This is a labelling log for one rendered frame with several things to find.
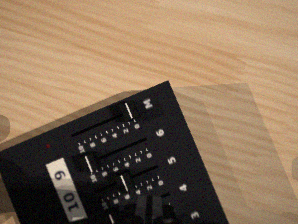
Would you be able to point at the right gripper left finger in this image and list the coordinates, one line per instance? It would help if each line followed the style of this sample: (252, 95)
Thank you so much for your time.
(132, 214)

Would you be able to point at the black lighting desk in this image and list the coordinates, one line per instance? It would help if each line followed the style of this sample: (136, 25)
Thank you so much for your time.
(141, 143)

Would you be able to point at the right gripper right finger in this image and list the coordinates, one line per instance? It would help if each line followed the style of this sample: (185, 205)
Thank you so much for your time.
(164, 214)

